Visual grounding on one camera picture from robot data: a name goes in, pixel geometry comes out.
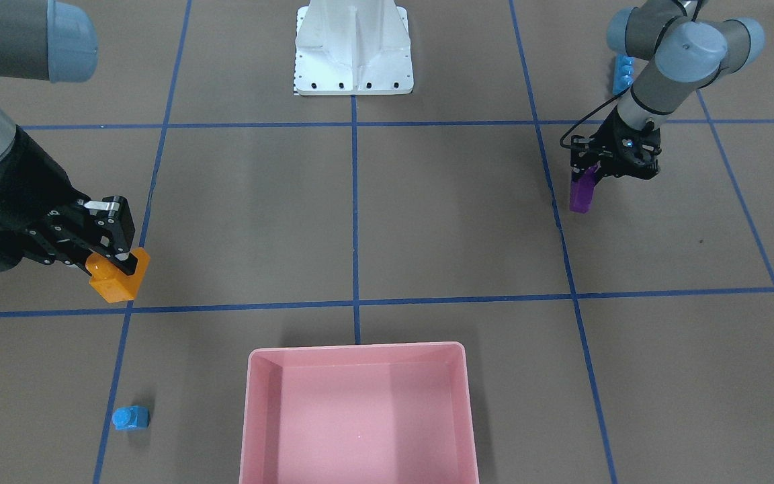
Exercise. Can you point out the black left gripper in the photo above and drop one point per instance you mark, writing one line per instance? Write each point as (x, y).
(611, 132)

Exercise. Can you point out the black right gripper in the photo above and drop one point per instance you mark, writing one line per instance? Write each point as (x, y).
(23, 173)

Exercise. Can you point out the purple block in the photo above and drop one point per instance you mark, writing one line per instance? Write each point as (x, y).
(581, 189)

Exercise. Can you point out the orange block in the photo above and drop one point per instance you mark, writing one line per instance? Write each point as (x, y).
(112, 284)

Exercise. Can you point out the small blue block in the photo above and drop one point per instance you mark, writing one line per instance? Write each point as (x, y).
(130, 418)

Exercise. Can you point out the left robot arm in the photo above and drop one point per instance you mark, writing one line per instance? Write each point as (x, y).
(682, 54)

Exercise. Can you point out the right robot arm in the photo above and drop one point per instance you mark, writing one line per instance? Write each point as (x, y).
(49, 41)

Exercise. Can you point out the pink plastic box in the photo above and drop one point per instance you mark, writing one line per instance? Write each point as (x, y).
(364, 413)

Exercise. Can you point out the long blue four-stud block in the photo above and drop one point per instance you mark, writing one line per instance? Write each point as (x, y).
(623, 74)

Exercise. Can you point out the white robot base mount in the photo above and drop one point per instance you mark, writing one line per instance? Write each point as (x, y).
(353, 48)

